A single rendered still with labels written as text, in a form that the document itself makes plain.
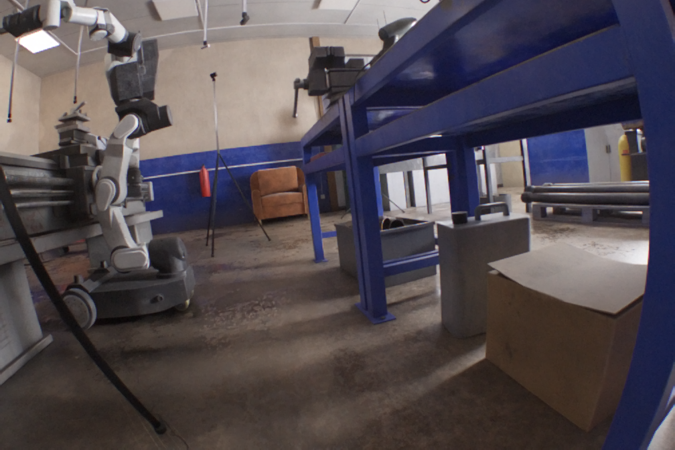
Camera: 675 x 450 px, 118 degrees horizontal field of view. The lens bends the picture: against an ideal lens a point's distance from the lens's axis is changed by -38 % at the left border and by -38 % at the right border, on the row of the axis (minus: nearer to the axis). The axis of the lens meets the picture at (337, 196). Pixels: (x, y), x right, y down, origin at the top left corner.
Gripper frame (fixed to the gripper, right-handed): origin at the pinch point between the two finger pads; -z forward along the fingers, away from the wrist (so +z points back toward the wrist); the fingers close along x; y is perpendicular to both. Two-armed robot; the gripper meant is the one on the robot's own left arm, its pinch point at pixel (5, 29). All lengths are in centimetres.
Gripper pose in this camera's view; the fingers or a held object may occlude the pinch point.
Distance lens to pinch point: 148.0
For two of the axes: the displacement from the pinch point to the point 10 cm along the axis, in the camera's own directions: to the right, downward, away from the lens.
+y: -1.1, -9.9, -0.4
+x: -2.6, -0.1, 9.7
